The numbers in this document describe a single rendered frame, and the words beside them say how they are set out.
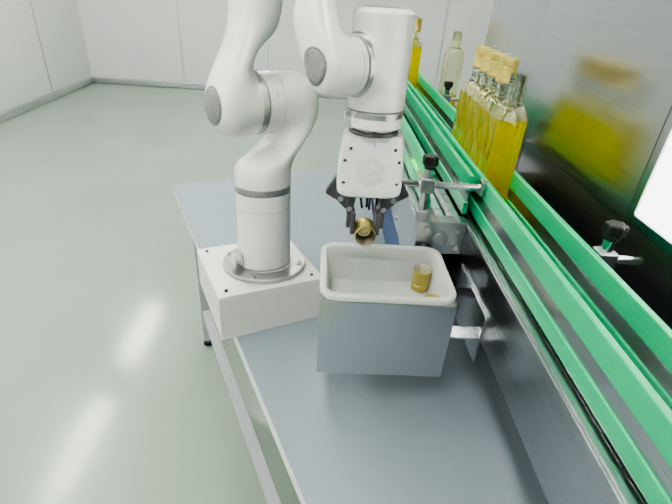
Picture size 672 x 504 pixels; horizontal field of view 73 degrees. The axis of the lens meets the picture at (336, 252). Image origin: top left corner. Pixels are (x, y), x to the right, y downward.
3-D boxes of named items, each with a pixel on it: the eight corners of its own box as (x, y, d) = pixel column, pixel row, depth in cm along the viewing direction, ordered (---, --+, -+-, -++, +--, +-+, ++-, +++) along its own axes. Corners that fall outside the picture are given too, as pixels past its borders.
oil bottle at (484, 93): (486, 191, 102) (510, 92, 91) (461, 189, 102) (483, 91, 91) (479, 181, 107) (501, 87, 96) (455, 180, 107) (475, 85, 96)
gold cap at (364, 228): (353, 246, 75) (352, 234, 78) (375, 246, 75) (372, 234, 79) (355, 226, 73) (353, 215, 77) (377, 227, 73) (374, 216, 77)
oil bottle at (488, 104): (493, 201, 97) (520, 99, 86) (467, 200, 97) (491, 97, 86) (486, 191, 102) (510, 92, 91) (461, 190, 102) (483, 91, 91)
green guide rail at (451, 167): (466, 214, 90) (475, 176, 86) (461, 214, 90) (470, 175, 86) (380, 68, 240) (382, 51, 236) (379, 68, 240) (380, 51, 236)
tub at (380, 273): (450, 343, 76) (460, 301, 72) (317, 337, 75) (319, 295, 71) (430, 283, 91) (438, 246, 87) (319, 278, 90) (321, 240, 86)
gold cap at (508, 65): (516, 84, 86) (523, 59, 84) (498, 83, 86) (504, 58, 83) (510, 80, 89) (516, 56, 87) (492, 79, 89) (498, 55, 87)
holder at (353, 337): (470, 378, 81) (491, 309, 73) (316, 372, 80) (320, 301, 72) (448, 317, 96) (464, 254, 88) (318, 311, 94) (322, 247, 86)
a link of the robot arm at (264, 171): (224, 185, 99) (217, 67, 88) (294, 172, 110) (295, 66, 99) (252, 201, 91) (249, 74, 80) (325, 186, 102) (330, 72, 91)
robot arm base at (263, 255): (244, 293, 95) (241, 210, 86) (210, 256, 108) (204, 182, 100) (320, 270, 105) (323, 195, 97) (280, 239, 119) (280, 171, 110)
